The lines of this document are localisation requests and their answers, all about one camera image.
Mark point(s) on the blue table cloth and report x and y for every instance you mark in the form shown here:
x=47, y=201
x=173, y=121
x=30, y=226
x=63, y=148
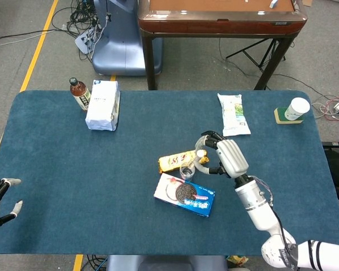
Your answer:
x=101, y=175

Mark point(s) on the grey robot torso base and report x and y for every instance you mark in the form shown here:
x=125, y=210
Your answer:
x=164, y=264

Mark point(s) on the transparent test tube white cap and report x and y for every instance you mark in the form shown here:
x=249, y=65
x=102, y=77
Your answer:
x=199, y=153

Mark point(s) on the brown tea bottle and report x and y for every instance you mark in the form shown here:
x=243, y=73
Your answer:
x=79, y=91

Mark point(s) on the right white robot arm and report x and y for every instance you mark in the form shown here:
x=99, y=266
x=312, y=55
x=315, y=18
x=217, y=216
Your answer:
x=257, y=203

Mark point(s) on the white power strip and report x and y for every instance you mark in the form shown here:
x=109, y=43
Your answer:
x=83, y=42

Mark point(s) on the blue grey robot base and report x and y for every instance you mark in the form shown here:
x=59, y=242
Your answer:
x=121, y=48

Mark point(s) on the blue Oreo cookie box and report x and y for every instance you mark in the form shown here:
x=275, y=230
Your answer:
x=197, y=204

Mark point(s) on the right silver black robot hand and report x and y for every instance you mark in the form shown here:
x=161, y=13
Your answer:
x=233, y=158

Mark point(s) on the white green snack packet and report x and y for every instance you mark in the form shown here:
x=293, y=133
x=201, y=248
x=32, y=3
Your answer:
x=234, y=118

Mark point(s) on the brown mahjong table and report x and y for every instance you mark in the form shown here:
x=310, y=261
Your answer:
x=214, y=24

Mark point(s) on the yellow green sponge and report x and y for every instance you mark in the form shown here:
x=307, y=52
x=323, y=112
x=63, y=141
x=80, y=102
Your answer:
x=279, y=115

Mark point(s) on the blue white mahjong tile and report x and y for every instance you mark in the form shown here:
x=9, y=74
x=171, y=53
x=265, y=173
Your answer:
x=274, y=3

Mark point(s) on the yellow snack packet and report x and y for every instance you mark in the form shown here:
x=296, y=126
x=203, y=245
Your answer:
x=172, y=161

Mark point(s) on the crumpled yellow wrapper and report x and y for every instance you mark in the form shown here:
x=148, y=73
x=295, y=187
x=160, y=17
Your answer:
x=237, y=260

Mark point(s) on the clear plastic jar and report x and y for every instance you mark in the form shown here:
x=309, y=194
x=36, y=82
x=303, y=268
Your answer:
x=187, y=175

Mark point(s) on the black tripod stand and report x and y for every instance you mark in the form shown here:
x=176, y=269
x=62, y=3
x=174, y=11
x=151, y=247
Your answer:
x=254, y=55

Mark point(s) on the black equipment frame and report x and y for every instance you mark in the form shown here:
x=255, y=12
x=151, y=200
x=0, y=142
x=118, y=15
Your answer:
x=337, y=161

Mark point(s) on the white paper bag package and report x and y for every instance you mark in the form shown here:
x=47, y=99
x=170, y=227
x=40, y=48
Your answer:
x=101, y=107

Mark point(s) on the white paper cup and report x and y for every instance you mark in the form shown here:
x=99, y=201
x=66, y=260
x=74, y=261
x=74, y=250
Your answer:
x=296, y=108

